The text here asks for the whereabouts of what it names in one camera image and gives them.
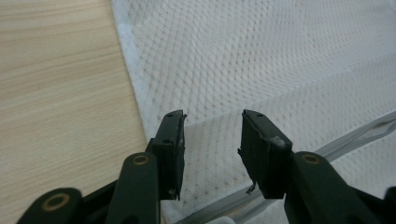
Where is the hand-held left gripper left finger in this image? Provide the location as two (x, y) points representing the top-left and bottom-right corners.
(146, 109), (188, 201)

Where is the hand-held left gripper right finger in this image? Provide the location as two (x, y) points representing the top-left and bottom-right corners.
(237, 109), (294, 200)

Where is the white mesh laundry bag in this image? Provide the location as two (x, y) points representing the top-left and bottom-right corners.
(110, 0), (396, 224)

